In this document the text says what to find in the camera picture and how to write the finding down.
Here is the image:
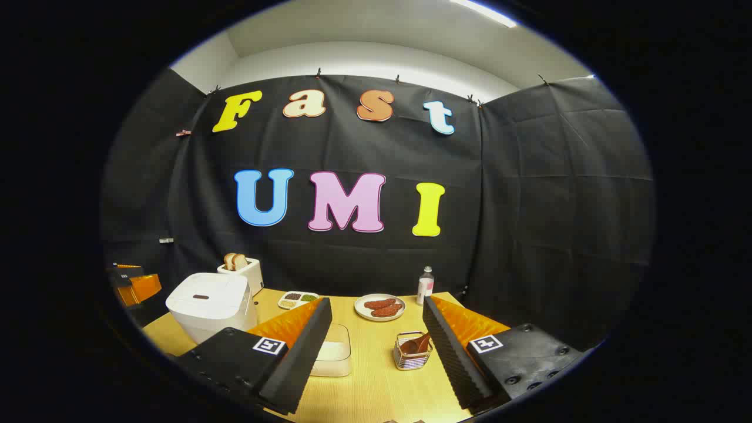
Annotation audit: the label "metal wire chopstick holder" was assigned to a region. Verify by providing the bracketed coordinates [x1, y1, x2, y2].
[393, 331, 434, 371]

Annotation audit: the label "brown wooden spoon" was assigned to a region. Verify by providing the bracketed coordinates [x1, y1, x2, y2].
[399, 333, 431, 355]

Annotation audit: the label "white rice cooker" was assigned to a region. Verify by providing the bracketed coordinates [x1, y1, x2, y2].
[166, 273, 258, 344]

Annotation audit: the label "black backdrop cloth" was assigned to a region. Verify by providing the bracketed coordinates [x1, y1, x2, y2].
[100, 68, 656, 353]

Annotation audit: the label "clear bottle with pink label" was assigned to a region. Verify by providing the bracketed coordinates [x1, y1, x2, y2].
[417, 266, 435, 306]

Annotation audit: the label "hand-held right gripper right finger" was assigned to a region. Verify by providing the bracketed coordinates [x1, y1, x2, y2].
[422, 296, 588, 410]

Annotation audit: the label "white toaster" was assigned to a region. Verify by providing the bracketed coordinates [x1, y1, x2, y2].
[217, 258, 264, 296]

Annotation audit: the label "round white plate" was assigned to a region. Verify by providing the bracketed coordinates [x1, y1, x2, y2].
[354, 294, 406, 322]

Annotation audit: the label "clear plastic rice container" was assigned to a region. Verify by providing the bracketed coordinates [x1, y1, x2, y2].
[310, 324, 352, 377]

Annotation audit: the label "white divided dish of beans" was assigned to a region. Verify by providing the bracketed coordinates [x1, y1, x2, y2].
[277, 291, 320, 310]

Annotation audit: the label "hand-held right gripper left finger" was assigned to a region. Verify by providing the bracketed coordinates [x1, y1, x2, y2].
[176, 297, 333, 415]

